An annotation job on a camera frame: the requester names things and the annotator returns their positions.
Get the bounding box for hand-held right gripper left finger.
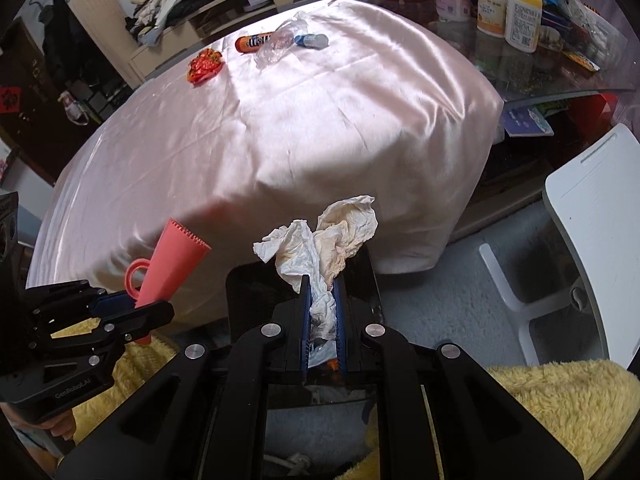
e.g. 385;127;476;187
55;275;314;480

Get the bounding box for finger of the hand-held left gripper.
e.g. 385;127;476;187
30;300;176;361
20;279;139;326

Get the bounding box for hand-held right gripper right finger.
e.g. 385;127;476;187
333;275;584;480

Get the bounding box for coral pink plastic scraper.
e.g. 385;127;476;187
124;217;212;346

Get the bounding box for black trash bin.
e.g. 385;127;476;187
224;242;387;406

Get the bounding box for white tissue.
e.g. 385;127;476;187
252;194;380;357

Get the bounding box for red gold candy wrapper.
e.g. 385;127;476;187
187;48;225;86

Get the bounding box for clear plastic bag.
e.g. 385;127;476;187
253;11;311;69

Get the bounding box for small blue grey tube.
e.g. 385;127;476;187
293;33;330;50

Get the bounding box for orange tablet tube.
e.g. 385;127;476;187
234;32;276;55

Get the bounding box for person's left hand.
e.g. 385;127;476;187
7;407;76;444

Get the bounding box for pink satin tablecloth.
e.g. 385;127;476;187
25;0;506;334

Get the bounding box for hanging face mask bag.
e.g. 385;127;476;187
57;90;92;126

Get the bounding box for red door sign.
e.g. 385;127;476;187
0;86;22;115

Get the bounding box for yellow fleece blanket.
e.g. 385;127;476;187
50;317;640;480

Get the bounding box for dark hanging coats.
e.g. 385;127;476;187
39;0;126;112

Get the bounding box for blue booklet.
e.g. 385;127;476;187
501;104;555;139

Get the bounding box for white chair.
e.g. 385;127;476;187
478;122;640;369

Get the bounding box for pile of clothes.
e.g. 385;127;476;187
122;0;212;47

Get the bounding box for beige rattan screen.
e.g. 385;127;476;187
56;0;146;89

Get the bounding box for glass table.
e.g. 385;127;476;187
350;0;640;107

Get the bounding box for red box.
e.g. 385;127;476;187
582;90;621;129

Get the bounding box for white bottle orange label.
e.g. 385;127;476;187
475;0;509;37

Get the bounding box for yellow-capped white bottle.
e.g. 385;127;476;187
504;0;544;54

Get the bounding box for small yellow packet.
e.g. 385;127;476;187
564;49;601;72

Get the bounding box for clear plastic container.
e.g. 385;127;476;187
540;0;627;72

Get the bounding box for white cord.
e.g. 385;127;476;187
265;452;314;477

